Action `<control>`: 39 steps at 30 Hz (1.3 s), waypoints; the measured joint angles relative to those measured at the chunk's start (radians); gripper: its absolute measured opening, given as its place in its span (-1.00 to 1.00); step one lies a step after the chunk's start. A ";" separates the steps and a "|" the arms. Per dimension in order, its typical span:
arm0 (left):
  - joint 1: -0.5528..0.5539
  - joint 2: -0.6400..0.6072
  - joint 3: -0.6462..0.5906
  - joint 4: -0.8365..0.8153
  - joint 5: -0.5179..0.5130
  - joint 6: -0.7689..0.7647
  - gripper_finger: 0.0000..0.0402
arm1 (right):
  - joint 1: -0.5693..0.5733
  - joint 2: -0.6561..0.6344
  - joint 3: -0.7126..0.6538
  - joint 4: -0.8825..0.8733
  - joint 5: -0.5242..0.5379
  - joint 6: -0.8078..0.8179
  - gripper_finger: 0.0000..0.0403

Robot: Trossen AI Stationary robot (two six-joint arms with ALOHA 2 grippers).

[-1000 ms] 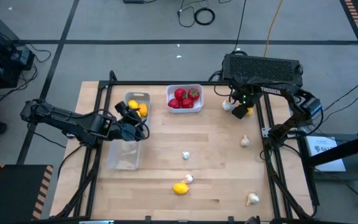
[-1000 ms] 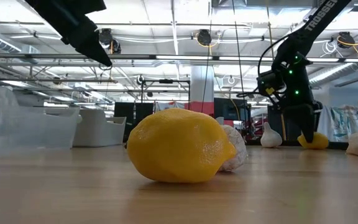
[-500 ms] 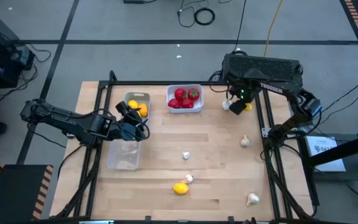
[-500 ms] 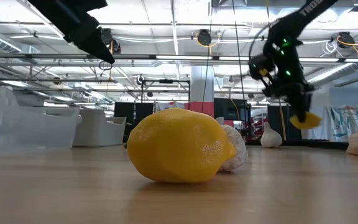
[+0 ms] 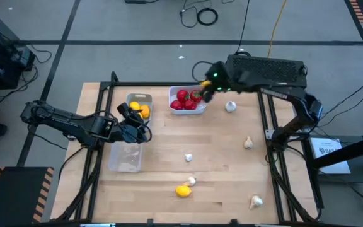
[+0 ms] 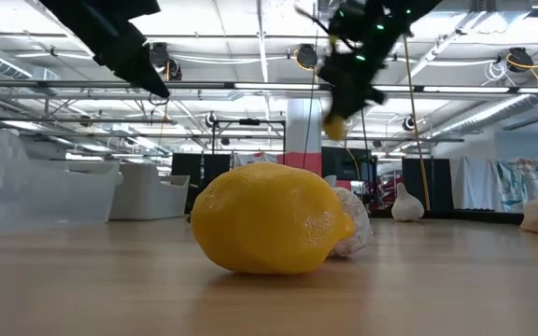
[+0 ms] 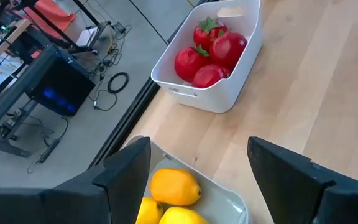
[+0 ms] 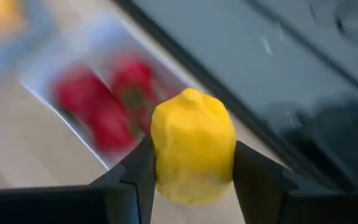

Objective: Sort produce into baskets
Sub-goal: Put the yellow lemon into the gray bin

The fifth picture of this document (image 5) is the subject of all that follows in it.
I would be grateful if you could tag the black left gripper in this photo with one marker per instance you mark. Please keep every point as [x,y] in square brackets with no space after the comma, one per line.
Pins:
[124,132]

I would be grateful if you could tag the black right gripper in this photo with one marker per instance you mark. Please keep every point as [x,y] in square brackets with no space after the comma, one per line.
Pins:
[221,79]

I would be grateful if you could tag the yellow toy lemon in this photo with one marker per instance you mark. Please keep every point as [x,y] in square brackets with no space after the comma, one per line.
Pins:
[134,106]
[140,115]
[183,191]
[206,83]

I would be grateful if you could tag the orange toy lemon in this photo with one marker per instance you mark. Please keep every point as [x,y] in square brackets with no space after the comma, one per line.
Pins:
[145,111]

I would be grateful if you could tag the red toy tomato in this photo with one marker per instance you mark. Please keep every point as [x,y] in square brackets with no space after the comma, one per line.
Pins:
[182,94]
[176,104]
[196,95]

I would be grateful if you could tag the strawberry with green leaves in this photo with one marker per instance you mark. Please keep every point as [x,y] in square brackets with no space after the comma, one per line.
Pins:
[190,104]

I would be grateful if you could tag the white toy garlic bulb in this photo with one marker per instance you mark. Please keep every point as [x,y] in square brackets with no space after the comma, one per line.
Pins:
[248,144]
[191,181]
[230,106]
[188,157]
[256,201]

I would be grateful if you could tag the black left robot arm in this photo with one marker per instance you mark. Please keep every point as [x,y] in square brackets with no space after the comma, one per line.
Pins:
[58,119]

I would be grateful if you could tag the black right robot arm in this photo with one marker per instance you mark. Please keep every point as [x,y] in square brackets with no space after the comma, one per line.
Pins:
[307,108]

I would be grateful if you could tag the grey plastic basket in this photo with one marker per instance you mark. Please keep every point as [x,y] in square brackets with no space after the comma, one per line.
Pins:
[143,97]

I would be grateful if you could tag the white plastic basket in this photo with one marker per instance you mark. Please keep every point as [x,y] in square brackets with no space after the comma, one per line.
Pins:
[172,93]

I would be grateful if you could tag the clear plastic bin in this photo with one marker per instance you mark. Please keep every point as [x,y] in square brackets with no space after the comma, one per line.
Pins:
[121,160]

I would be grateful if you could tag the black computer case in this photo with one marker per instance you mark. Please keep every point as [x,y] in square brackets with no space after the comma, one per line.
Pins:
[269,67]

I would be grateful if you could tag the white paper sign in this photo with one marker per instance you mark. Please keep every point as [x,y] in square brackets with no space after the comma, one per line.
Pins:
[324,146]

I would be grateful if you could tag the black metal shelf stand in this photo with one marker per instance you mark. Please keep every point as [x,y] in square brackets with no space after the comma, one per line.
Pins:
[358,146]

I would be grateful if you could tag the black table frame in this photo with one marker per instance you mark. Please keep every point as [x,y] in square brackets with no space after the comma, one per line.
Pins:
[137,84]

